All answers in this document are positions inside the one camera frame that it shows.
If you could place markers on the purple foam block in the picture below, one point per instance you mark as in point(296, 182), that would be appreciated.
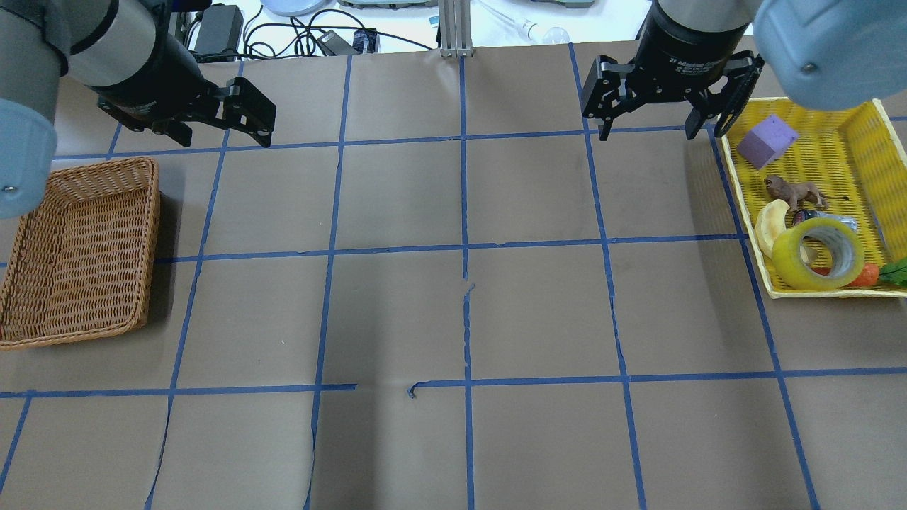
point(767, 141)

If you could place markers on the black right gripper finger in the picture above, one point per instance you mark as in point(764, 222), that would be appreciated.
point(742, 71)
point(606, 93)

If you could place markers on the black power adapter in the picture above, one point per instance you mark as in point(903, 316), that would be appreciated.
point(218, 37)

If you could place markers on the brown toy lion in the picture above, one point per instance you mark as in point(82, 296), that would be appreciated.
point(793, 193)

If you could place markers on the aluminium frame post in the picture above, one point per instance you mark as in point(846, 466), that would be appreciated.
point(455, 29)

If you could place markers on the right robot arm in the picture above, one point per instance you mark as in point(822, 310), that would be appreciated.
point(826, 55)

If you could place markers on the small black power brick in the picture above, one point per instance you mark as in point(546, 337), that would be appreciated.
point(363, 42)

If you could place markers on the brown wicker basket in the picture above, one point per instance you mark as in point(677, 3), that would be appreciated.
point(81, 264)

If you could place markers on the clear plastic bottle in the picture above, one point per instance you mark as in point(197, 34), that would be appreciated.
point(532, 31)

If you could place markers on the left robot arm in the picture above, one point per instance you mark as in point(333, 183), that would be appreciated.
point(126, 53)

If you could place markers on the yellow plastic basket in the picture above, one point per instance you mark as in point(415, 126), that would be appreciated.
point(854, 154)

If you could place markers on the orange toy carrot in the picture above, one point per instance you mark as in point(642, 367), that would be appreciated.
point(893, 274)

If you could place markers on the small silver can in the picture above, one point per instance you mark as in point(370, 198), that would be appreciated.
point(808, 214)

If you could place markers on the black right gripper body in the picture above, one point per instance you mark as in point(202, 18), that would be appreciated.
point(691, 48)

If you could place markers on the yellow toy banana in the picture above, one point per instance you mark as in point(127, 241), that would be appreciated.
point(771, 222)

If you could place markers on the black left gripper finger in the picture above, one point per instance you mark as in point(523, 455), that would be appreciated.
point(176, 130)
point(247, 109)

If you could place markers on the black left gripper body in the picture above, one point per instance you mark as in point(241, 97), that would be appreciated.
point(154, 86)

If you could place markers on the yellow packing tape roll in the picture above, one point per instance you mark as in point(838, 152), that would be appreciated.
point(818, 255)

